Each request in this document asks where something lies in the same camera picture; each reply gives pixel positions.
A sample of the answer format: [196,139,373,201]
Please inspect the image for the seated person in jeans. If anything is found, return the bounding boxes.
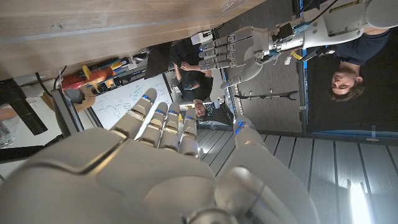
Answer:
[329,27,392,103]

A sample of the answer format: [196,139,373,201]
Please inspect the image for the flat computer monitor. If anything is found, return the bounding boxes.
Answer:
[51,88,85,138]

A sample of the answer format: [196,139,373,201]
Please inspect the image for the colourful toy airplane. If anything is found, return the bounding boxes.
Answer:
[60,57,125,94]

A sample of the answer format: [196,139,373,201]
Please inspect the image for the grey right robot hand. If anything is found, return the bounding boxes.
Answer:
[0,87,321,224]

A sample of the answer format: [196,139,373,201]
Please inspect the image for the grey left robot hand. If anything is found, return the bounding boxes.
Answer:
[197,26,282,91]

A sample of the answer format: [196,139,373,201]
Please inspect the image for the black reacher grabber tool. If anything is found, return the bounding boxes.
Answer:
[234,89,299,101]

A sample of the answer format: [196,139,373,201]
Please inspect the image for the standing person in black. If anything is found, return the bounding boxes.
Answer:
[170,39,215,121]

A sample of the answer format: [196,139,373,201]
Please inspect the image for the whiteboard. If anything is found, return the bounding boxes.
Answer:
[91,73,174,131]

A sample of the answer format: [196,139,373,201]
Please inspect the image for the white power strip box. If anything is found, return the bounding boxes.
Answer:
[190,30,214,46]

